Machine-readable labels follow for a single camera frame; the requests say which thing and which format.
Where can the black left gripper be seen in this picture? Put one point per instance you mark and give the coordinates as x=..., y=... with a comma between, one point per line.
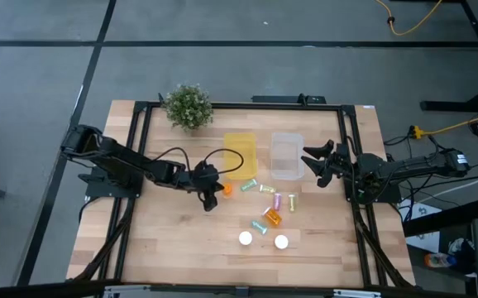
x=204, y=176

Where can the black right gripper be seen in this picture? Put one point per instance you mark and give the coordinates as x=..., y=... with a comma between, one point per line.
x=341, y=163

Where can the small orange pill bottle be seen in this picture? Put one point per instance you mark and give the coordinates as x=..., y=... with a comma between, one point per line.
x=227, y=190

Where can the green pill vial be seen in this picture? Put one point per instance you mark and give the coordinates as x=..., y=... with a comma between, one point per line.
x=249, y=184

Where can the white-capped orange pill bottle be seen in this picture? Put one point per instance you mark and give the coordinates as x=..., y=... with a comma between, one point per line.
x=281, y=241
x=245, y=238

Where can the yellow pill vial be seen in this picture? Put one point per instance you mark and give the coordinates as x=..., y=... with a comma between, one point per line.
x=292, y=202

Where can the teal pill vial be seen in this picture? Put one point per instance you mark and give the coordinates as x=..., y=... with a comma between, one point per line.
x=259, y=227

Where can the yellow-green pill vial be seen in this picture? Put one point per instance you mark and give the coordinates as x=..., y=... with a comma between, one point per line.
x=267, y=189

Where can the pink pill vial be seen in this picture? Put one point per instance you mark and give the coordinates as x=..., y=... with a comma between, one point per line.
x=277, y=201

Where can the large orange pill bottle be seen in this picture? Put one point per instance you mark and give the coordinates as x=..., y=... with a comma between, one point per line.
x=272, y=217

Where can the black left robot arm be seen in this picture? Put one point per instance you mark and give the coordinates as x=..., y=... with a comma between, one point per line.
x=115, y=155

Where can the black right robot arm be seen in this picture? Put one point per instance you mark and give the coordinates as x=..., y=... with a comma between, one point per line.
x=408, y=165

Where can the clear plastic bin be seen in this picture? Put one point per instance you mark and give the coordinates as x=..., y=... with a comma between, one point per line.
x=287, y=156

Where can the yellow plastic bin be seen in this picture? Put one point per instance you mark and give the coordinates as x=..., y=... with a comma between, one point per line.
x=241, y=155

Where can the green potted plant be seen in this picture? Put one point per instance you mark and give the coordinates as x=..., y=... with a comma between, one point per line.
x=188, y=107

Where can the white printed sheet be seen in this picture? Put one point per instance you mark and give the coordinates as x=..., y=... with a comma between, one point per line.
x=427, y=240

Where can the black desk stand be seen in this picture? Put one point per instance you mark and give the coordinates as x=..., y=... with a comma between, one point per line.
x=450, y=105

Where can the plastic drink bottle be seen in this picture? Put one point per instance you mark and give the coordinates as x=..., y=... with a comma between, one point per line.
x=439, y=260

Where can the black aluminium table frame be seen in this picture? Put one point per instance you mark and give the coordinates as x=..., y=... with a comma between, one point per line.
x=264, y=106

